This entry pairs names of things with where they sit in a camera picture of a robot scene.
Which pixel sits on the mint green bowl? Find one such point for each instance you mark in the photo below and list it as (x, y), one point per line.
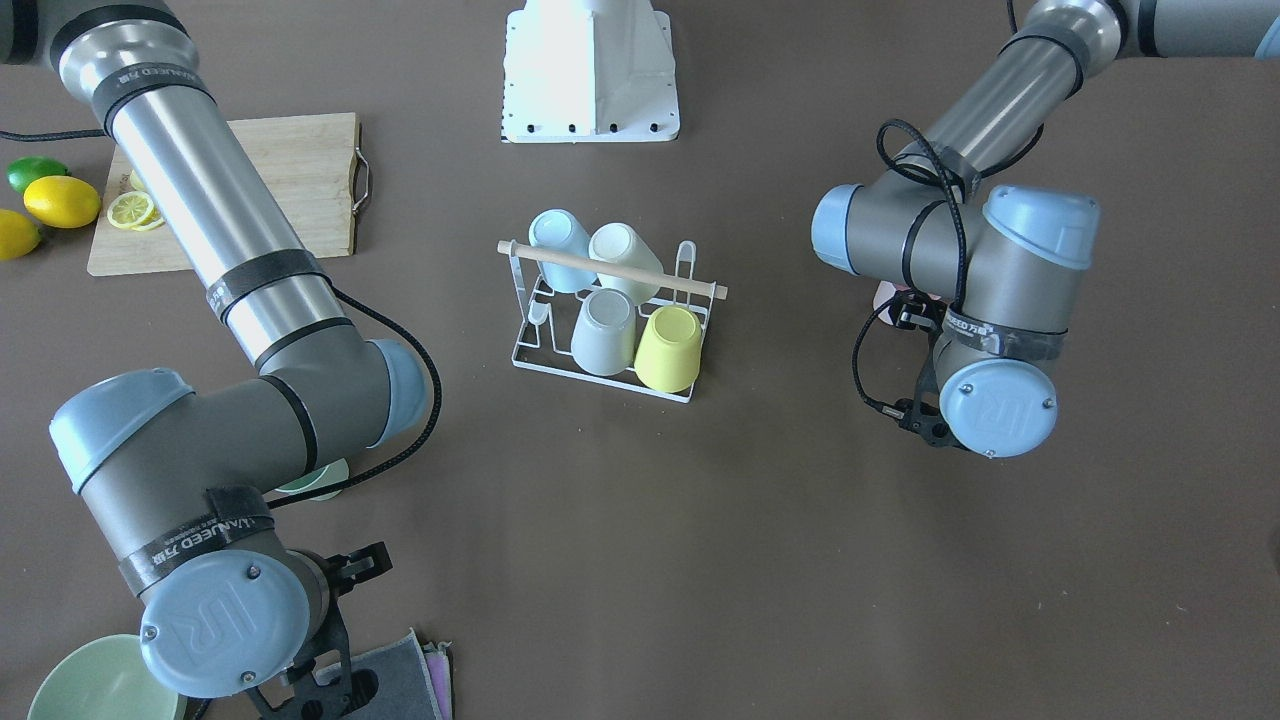
(105, 679)

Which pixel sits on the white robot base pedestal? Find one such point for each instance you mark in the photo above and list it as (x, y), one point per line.
(589, 72)

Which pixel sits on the light blue cup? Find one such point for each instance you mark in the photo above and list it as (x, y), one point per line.
(559, 230)

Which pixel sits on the pink cloth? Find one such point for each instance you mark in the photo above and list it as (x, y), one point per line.
(437, 656)

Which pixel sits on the grey cloth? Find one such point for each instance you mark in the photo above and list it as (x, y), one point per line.
(403, 688)

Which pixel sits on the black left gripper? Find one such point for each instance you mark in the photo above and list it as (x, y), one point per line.
(907, 312)

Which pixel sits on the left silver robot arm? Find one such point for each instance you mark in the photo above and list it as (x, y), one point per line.
(994, 285)

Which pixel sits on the grey cup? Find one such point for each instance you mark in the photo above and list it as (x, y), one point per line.
(604, 338)

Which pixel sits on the cream white cup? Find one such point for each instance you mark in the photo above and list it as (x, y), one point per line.
(618, 243)

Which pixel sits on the yellow lemon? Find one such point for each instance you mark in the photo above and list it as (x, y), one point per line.
(62, 202)
(18, 235)

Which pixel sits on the wooden cutting board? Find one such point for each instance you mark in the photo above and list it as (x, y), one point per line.
(310, 164)

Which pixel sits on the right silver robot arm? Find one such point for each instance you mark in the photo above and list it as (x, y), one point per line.
(177, 481)

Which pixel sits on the lemon slice front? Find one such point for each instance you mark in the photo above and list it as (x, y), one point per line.
(125, 209)

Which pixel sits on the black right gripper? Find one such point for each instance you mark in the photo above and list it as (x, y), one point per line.
(352, 566)

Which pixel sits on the yellow lemon lower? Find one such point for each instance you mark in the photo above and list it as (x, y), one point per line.
(18, 235)

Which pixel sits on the yellow cup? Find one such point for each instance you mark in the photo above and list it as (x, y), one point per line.
(668, 357)

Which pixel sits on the pink cup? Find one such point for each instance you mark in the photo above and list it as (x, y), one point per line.
(885, 297)

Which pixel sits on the green lime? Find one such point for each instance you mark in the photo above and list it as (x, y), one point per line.
(22, 172)

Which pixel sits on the mint green cup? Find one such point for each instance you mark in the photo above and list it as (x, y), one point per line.
(329, 476)

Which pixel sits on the white wire cup holder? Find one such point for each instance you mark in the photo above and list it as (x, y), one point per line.
(543, 341)

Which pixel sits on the yellow lemon upper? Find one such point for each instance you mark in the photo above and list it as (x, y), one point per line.
(62, 202)

